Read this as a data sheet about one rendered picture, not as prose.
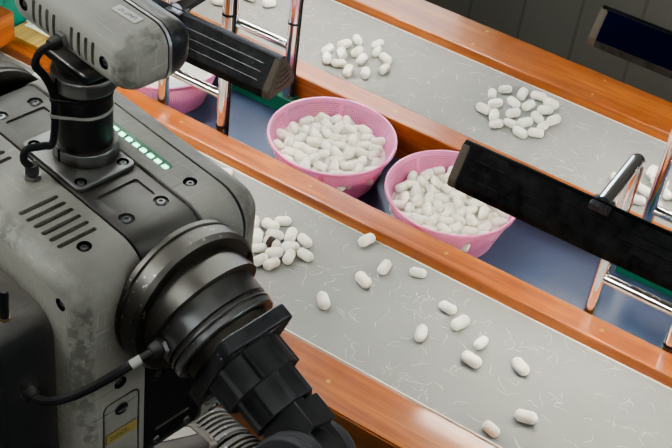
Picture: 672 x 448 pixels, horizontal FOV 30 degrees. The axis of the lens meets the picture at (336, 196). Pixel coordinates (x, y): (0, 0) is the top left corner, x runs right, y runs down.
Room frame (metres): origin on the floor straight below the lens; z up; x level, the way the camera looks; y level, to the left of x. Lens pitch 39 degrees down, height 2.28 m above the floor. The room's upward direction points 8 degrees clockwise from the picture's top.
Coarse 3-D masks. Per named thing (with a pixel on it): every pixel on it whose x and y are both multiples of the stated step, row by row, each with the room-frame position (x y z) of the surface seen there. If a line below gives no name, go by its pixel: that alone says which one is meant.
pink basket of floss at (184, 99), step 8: (208, 80) 2.19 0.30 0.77; (144, 88) 2.12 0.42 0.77; (152, 88) 2.12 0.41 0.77; (176, 88) 2.14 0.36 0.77; (184, 88) 2.14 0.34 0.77; (192, 88) 2.16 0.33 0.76; (152, 96) 2.14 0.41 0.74; (176, 96) 2.15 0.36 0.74; (184, 96) 2.16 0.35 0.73; (192, 96) 2.17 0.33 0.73; (200, 96) 2.20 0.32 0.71; (176, 104) 2.16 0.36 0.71; (184, 104) 2.17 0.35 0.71; (192, 104) 2.19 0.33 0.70; (200, 104) 2.22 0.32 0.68; (184, 112) 2.18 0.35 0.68
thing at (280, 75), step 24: (192, 24) 1.86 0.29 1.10; (192, 48) 1.84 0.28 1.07; (216, 48) 1.82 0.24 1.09; (240, 48) 1.81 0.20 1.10; (264, 48) 1.80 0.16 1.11; (216, 72) 1.80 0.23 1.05; (240, 72) 1.79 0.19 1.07; (264, 72) 1.78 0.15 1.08; (288, 72) 1.80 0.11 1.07; (264, 96) 1.75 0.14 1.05
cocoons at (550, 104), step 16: (272, 0) 2.56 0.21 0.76; (336, 64) 2.34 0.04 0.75; (384, 64) 2.35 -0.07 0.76; (512, 96) 2.30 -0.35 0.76; (544, 96) 2.32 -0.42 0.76; (496, 112) 2.23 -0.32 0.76; (512, 112) 2.24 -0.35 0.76; (544, 112) 2.27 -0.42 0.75; (544, 128) 2.20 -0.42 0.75; (640, 192) 2.03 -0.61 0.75
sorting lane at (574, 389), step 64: (256, 192) 1.87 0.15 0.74; (320, 256) 1.71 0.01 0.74; (384, 256) 1.74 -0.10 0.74; (320, 320) 1.55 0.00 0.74; (384, 320) 1.57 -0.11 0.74; (448, 320) 1.59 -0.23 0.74; (512, 320) 1.62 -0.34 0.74; (384, 384) 1.42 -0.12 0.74; (448, 384) 1.44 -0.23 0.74; (512, 384) 1.46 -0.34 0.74; (576, 384) 1.48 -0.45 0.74; (640, 384) 1.51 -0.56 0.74
